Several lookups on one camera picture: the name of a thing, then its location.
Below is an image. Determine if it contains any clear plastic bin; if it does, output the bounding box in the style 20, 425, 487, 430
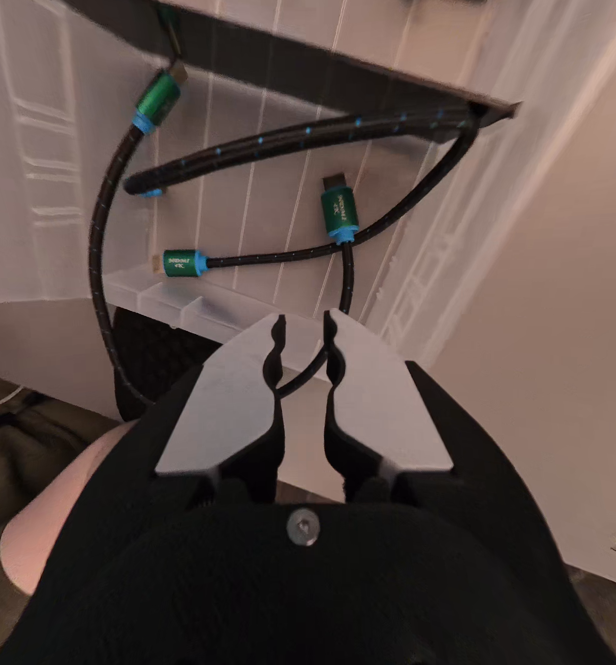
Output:
0, 0, 616, 382

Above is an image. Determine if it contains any black braided hdmi cable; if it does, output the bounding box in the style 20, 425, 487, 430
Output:
89, 58, 363, 408
122, 101, 481, 280

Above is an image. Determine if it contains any black padded armrest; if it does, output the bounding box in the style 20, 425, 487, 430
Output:
111, 307, 225, 423

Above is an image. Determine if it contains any olive green clothing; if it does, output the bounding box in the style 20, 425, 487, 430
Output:
0, 370, 124, 665

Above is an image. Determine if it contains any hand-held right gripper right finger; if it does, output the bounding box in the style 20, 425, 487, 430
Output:
322, 309, 455, 504

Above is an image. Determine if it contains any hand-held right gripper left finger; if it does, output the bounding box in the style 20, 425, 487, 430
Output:
153, 312, 288, 505

